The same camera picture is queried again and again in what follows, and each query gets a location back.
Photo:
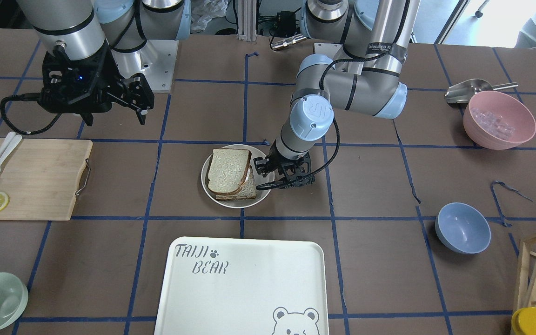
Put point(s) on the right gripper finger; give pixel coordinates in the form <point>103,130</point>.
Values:
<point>88,118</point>
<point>135,93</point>

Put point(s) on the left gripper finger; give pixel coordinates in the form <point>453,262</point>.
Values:
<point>284,183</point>
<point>262,165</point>

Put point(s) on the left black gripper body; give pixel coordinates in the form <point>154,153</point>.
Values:
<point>278,161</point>

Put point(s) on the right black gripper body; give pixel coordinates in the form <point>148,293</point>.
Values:
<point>105,76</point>

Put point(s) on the cream round plate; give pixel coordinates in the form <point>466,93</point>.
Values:
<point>259,179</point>

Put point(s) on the bread slice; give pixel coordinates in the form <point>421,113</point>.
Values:
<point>247,192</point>
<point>228,170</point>

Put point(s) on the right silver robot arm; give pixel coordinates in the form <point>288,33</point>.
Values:
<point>83,26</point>

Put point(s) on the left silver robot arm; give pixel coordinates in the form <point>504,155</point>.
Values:
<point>363,77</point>

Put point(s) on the bread slice on plate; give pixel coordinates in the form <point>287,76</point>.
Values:
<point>247,192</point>

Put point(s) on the wooden cutting board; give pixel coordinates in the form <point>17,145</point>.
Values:
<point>41,177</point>

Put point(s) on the white plastic fork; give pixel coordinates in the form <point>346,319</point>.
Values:
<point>7,141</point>

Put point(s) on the cream bear tray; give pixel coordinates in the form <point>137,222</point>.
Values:
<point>239,286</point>

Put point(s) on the blue bowl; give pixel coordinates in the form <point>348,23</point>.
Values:
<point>462,229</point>

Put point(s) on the metal scoop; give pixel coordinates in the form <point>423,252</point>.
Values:
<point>462,92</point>

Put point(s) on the pink bowl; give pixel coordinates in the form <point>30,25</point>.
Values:
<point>513,112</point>

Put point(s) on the clear ice cubes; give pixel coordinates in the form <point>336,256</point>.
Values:
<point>492,123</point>

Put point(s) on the yellow cup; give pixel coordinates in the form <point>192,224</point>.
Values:
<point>524,321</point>

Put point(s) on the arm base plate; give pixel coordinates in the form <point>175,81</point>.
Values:
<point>329,50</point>
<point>156,60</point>

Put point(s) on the aluminium frame post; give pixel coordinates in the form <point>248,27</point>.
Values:
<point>247,20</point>

